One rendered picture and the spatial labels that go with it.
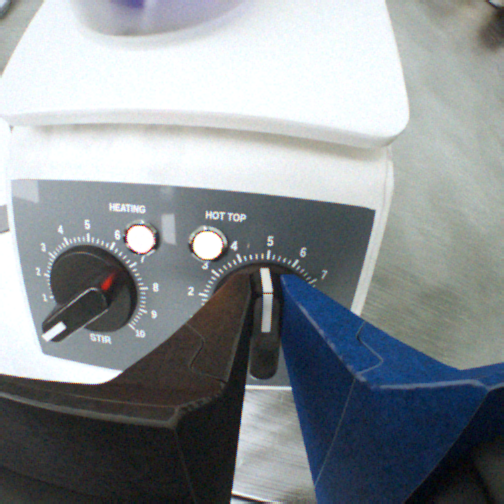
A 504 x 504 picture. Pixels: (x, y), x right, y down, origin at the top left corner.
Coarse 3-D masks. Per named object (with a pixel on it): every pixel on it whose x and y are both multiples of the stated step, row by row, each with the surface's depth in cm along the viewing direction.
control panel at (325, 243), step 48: (48, 192) 9; (96, 192) 9; (144, 192) 9; (192, 192) 9; (240, 192) 9; (48, 240) 9; (96, 240) 9; (192, 240) 9; (240, 240) 9; (288, 240) 9; (336, 240) 9; (48, 288) 10; (144, 288) 10; (192, 288) 10; (336, 288) 10; (96, 336) 11; (144, 336) 11; (288, 384) 12
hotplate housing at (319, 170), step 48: (48, 144) 8; (96, 144) 8; (144, 144) 8; (192, 144) 9; (240, 144) 9; (288, 144) 9; (336, 144) 9; (288, 192) 9; (336, 192) 9; (384, 192) 9
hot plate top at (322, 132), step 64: (256, 0) 7; (320, 0) 8; (64, 64) 7; (128, 64) 7; (192, 64) 7; (256, 64) 7; (320, 64) 7; (384, 64) 7; (256, 128) 7; (320, 128) 7; (384, 128) 7
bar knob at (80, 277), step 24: (72, 264) 9; (96, 264) 9; (120, 264) 9; (72, 288) 9; (96, 288) 8; (120, 288) 9; (72, 312) 8; (96, 312) 8; (120, 312) 10; (48, 336) 8
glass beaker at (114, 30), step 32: (64, 0) 5; (96, 0) 5; (128, 0) 5; (160, 0) 5; (192, 0) 6; (224, 0) 6; (96, 32) 6; (128, 32) 6; (160, 32) 6; (192, 32) 7
